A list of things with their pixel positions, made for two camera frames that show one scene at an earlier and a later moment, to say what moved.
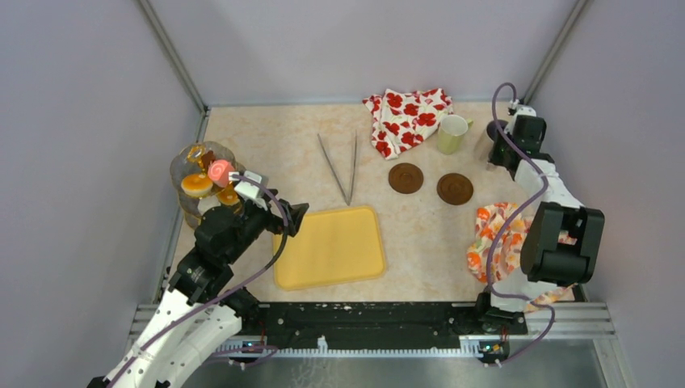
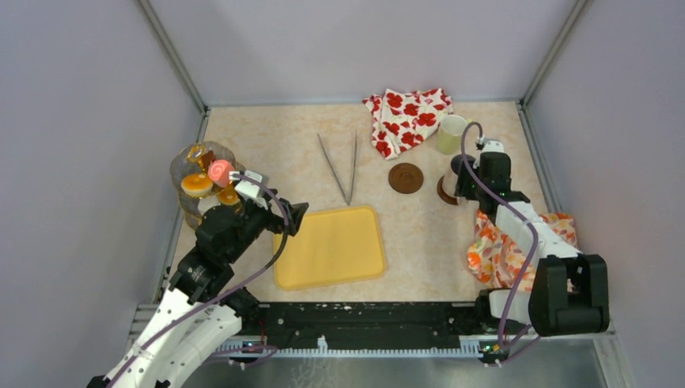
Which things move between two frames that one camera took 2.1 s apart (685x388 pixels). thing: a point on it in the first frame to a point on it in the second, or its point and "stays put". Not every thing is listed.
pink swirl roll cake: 218,171 stays put
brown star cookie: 207,158 stays put
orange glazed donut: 229,196 stays put
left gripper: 294,214 stays put
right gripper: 494,158 to 462,188
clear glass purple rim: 493,128 to 450,179
